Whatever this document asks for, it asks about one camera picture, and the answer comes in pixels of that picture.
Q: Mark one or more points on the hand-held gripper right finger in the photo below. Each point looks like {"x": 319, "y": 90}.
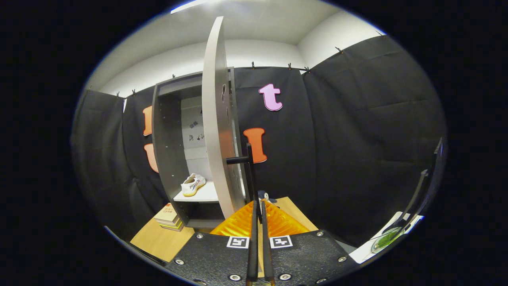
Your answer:
{"x": 268, "y": 254}

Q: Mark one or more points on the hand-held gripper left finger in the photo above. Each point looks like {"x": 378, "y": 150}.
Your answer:
{"x": 214, "y": 258}

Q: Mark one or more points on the white canvas shoe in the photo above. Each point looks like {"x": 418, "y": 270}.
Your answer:
{"x": 192, "y": 186}

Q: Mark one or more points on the dark grey shoe cabinet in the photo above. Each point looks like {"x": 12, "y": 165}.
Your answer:
{"x": 168, "y": 151}

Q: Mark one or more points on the beige shoe cabinet door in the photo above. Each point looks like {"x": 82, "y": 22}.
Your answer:
{"x": 216, "y": 119}

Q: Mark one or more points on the penguin plush toy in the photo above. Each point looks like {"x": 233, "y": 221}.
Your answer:
{"x": 262, "y": 194}

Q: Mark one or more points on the stack of books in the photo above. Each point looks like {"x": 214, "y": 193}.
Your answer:
{"x": 168, "y": 216}

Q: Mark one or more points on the green round object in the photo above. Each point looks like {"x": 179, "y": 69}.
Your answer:
{"x": 387, "y": 240}

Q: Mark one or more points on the black backdrop cloth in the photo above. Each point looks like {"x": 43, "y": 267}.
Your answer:
{"x": 357, "y": 139}

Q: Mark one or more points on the black monitor with stand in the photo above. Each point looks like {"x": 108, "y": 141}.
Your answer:
{"x": 438, "y": 159}

